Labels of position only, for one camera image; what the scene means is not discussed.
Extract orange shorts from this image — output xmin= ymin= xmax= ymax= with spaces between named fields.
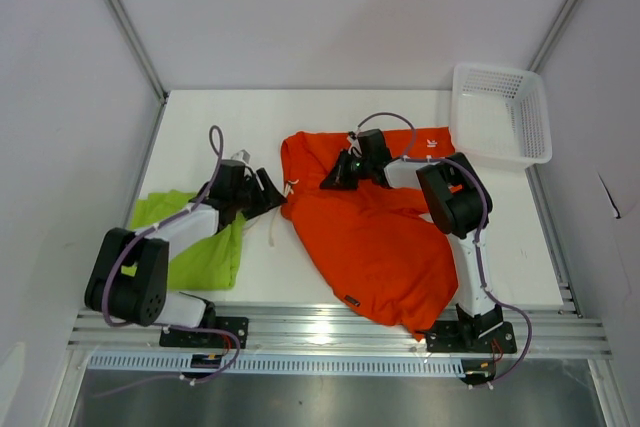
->
xmin=280 ymin=132 xmax=458 ymax=340

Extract white plastic basket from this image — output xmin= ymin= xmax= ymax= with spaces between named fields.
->
xmin=449 ymin=63 xmax=552 ymax=170

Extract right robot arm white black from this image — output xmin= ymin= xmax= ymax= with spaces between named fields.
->
xmin=320 ymin=129 xmax=504 ymax=351

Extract aluminium corner post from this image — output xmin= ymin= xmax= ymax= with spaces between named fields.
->
xmin=527 ymin=0 xmax=583 ymax=74
xmin=103 ymin=0 xmax=167 ymax=104

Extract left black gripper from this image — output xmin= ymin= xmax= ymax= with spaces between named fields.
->
xmin=232 ymin=168 xmax=286 ymax=221

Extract white slotted cable duct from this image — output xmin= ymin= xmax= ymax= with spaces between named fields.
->
xmin=88 ymin=351 xmax=465 ymax=378

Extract right aluminium corner post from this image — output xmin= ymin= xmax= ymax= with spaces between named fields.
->
xmin=527 ymin=0 xmax=583 ymax=74

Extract left aluminium corner post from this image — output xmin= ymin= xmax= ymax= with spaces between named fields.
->
xmin=103 ymin=0 xmax=167 ymax=104

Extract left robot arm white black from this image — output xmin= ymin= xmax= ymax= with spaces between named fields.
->
xmin=84 ymin=159 xmax=286 ymax=347

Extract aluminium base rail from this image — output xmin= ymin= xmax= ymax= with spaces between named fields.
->
xmin=67 ymin=302 xmax=612 ymax=359

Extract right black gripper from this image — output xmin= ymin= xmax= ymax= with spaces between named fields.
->
xmin=321 ymin=149 xmax=373 ymax=191

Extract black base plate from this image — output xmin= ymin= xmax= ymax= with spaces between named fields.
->
xmin=416 ymin=320 xmax=517 ymax=354
xmin=159 ymin=316 xmax=250 ymax=349

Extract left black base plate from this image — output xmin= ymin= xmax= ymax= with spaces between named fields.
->
xmin=159 ymin=316 xmax=250 ymax=349

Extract lime green shorts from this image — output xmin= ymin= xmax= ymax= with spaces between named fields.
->
xmin=129 ymin=190 xmax=246 ymax=291

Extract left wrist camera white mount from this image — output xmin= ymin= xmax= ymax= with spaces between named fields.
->
xmin=231 ymin=149 xmax=251 ymax=165

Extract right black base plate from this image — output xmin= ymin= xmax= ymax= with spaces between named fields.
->
xmin=416 ymin=320 xmax=517 ymax=354

